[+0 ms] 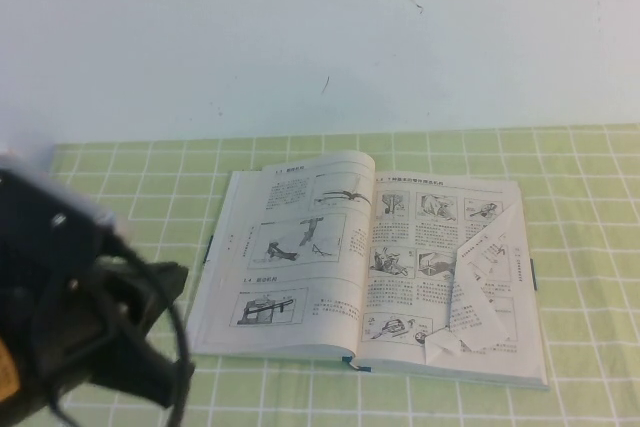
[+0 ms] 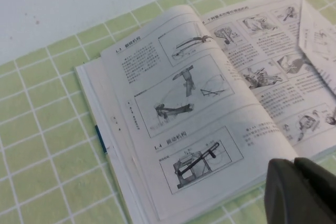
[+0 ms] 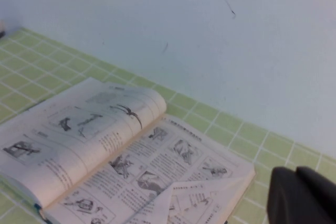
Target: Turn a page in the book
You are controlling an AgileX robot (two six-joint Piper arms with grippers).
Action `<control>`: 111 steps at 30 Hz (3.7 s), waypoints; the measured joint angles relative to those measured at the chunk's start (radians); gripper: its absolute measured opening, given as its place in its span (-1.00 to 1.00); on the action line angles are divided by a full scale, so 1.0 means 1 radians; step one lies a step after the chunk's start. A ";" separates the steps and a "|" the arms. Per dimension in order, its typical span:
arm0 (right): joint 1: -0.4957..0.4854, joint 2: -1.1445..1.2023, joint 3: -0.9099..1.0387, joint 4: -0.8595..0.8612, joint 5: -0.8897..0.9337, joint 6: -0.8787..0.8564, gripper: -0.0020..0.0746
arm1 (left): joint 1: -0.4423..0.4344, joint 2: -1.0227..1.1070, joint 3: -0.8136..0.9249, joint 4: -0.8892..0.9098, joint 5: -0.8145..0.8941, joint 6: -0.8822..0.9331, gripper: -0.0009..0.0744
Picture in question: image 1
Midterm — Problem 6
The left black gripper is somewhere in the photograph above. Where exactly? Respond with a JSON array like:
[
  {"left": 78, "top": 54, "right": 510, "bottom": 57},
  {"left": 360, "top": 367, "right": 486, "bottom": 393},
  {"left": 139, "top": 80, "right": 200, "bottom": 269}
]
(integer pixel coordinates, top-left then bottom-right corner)
[{"left": 0, "top": 261, "right": 196, "bottom": 408}]

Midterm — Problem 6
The printed book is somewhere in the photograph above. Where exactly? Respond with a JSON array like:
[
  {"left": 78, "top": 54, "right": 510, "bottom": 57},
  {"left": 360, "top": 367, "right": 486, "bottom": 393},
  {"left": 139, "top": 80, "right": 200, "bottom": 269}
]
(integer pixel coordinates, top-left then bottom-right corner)
[{"left": 177, "top": 149, "right": 551, "bottom": 392}]

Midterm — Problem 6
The green checked tablecloth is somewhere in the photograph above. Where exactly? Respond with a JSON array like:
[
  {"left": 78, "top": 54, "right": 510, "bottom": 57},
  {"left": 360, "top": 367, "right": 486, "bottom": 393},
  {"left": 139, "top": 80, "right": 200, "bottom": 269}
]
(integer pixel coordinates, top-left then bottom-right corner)
[{"left": 47, "top": 124, "right": 640, "bottom": 427}]

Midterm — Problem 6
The black left camera cable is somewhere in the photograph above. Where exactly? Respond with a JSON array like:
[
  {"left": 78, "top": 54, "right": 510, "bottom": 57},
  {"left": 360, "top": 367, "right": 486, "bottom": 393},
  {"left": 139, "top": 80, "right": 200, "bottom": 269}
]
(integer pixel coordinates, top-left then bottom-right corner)
[{"left": 99, "top": 234, "right": 197, "bottom": 427}]

